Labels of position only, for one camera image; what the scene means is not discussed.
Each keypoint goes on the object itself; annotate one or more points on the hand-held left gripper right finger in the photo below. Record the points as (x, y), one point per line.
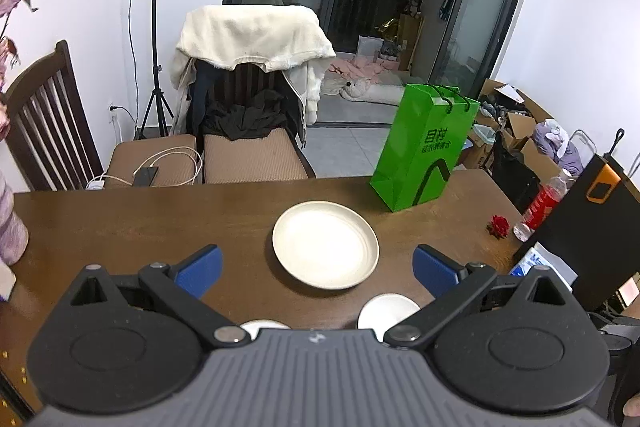
(435, 269)

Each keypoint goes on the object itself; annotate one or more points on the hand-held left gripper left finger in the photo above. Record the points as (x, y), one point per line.
(202, 267)

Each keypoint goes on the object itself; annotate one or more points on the white bowl with black rim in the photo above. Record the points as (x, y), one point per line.
(262, 328)
(387, 312)

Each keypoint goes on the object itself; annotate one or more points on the cream round plate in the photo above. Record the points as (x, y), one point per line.
(327, 288)
(327, 283)
(325, 239)

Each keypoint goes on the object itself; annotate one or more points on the small red flower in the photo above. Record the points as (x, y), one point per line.
(499, 225)

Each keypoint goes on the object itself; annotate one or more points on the blue tissue pack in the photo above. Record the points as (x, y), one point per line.
(537, 264)

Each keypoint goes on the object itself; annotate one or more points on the black smartphone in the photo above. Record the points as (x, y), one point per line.
(145, 176)

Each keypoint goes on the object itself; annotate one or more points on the dark wooden dining chair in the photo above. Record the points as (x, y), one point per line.
(45, 127)
(250, 162)

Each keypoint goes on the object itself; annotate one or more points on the green paper bag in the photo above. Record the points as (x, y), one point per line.
(420, 152)

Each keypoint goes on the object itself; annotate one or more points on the black backpack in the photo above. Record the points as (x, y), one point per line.
(515, 177)

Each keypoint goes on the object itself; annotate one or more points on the red label water bottle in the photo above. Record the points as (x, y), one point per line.
(542, 202)

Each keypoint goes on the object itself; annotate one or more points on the white charger adapter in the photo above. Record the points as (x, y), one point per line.
(95, 184)

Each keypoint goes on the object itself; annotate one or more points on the black garment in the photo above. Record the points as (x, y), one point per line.
(245, 119)

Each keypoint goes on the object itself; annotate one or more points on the beige fabric garment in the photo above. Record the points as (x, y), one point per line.
(181, 107)

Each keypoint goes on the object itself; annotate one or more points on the open cardboard box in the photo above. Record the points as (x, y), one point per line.
(522, 124)

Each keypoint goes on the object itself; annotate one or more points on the navy trousers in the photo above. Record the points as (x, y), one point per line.
(202, 97)

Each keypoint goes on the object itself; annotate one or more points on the lilac fabric bundle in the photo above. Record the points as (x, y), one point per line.
(555, 142)

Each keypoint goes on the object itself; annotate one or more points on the white plush toy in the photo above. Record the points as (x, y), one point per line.
(370, 91)

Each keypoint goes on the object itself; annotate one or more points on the purple textured vase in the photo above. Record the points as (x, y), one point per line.
(10, 227)

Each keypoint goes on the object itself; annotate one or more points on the white zip jacket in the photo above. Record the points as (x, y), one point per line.
(307, 92)

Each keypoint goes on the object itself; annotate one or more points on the pink bedding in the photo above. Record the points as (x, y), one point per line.
(360, 69)

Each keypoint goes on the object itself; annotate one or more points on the brown cardboard box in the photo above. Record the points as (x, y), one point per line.
(410, 42)

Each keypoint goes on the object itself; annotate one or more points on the translucent plastic box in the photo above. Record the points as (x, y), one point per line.
(370, 47)

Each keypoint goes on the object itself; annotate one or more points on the gold foil wrapping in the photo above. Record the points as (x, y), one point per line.
(387, 28)

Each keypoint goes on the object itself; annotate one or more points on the black light stand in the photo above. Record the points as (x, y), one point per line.
(158, 7)

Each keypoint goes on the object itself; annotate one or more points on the white wall socket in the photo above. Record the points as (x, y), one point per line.
(113, 117)

